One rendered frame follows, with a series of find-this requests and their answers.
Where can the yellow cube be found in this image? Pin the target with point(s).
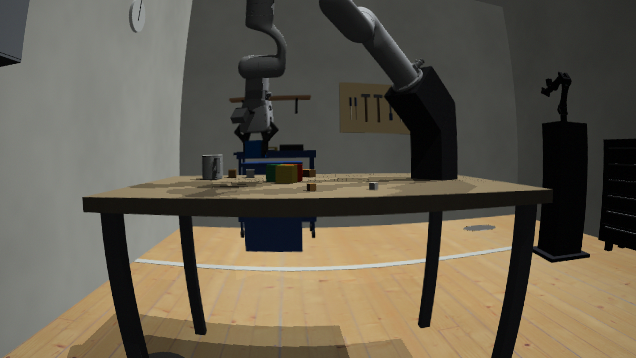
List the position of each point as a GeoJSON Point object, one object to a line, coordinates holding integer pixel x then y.
{"type": "Point", "coordinates": [286, 173]}

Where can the green cube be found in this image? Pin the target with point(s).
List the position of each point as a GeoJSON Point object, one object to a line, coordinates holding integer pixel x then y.
{"type": "Point", "coordinates": [270, 173]}

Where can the red cube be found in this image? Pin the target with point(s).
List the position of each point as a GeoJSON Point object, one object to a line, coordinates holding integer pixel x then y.
{"type": "Point", "coordinates": [299, 171]}

